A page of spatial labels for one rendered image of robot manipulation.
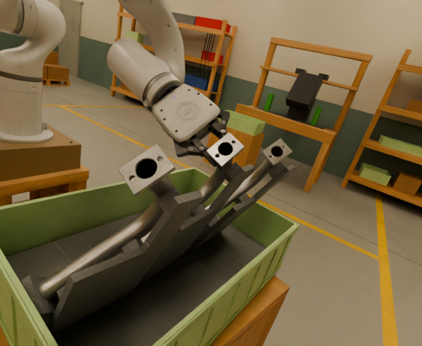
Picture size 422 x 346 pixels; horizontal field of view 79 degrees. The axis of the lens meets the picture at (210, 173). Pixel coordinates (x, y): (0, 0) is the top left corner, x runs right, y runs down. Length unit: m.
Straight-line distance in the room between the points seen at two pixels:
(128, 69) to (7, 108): 0.54
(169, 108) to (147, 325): 0.40
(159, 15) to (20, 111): 0.57
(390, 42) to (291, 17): 1.76
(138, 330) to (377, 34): 5.39
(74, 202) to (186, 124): 0.35
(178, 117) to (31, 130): 0.65
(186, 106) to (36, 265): 0.45
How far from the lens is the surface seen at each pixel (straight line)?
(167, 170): 0.30
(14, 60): 0.99
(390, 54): 5.48
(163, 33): 0.65
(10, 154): 0.96
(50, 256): 0.68
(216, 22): 5.83
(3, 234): 0.67
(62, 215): 0.70
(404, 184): 5.04
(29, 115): 1.02
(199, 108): 0.49
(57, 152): 1.01
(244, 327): 0.69
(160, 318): 0.57
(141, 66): 0.55
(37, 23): 1.00
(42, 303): 0.47
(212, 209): 0.53
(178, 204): 0.32
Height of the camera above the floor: 1.30
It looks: 21 degrees down
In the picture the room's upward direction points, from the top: 15 degrees clockwise
